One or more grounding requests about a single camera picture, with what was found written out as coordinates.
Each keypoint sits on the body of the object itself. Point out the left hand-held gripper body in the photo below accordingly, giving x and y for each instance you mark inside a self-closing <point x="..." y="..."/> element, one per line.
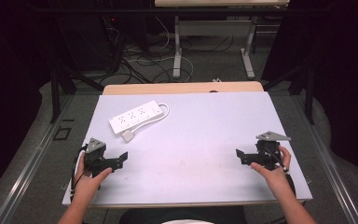
<point x="94" y="155"/>

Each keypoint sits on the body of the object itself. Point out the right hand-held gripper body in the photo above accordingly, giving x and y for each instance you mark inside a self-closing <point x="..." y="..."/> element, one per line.
<point x="266" y="149"/>

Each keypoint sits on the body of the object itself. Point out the person's right hand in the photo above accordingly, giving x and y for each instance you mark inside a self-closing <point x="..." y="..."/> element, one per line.
<point x="273" y="175"/>

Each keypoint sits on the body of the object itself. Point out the person's left hand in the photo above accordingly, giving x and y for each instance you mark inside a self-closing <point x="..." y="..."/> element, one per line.
<point x="88" y="182"/>

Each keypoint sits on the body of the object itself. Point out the white power plug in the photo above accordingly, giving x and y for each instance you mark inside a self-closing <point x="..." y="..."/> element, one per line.
<point x="127" y="136"/>

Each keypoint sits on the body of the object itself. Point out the white power strip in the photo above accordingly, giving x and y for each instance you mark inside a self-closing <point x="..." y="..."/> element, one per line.
<point x="135" y="117"/>

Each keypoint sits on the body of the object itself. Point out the pale lavender table mat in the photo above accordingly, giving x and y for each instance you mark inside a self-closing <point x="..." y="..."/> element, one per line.
<point x="186" y="149"/>

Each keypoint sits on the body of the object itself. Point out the black metal stand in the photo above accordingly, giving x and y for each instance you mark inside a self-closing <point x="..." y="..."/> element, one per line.
<point x="60" y="87"/>
<point x="304" y="90"/>

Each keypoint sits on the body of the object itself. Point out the person's dark clothing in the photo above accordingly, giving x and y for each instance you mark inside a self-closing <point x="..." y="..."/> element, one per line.
<point x="183" y="215"/>

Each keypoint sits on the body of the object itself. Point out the dark computer tower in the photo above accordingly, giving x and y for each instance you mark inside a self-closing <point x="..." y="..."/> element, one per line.
<point x="87" y="43"/>

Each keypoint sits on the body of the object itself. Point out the metal floor rail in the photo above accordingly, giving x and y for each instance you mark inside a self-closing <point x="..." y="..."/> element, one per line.
<point x="28" y="161"/>
<point x="326" y="161"/>

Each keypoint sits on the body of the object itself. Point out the white metal desk frame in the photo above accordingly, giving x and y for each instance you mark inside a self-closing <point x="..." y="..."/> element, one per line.
<point x="213" y="29"/>

